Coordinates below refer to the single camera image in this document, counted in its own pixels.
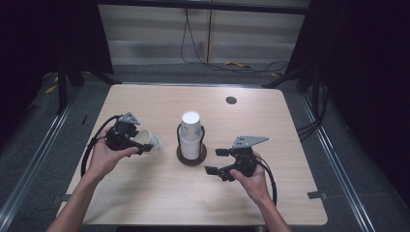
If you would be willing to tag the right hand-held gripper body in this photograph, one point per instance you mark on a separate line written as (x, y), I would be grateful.
(245, 159)

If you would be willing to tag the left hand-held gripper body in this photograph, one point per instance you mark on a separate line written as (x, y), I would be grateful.
(120, 137)

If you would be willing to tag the single printed white paper cup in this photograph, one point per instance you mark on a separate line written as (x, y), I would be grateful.
(155, 142)

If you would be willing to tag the stack of white paper cups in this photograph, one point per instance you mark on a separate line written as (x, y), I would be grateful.
(190, 129)

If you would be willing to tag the person's left hand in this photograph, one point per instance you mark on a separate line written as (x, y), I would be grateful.
(104, 159)

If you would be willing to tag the person's right hand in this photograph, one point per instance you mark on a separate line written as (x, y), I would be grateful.
(254, 185)

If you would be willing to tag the round grey table grommet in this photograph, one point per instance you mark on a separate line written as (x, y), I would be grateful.
(231, 100)

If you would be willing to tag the black metal stand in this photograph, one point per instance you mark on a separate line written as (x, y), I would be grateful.
(62, 93)

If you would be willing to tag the grey tape strip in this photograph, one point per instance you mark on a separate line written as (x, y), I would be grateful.
(62, 198)
(317, 195)

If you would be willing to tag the yellow tape piece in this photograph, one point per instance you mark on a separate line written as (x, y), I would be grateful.
(51, 89)
(238, 64)

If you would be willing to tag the thin vertical pole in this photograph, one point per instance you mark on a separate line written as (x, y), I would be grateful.
(209, 35)

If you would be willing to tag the dark curtain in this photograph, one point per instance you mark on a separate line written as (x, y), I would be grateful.
(29, 48)
(361, 80)

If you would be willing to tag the metal floor rail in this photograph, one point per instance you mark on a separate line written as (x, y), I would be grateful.
(335, 167)
(32, 164)

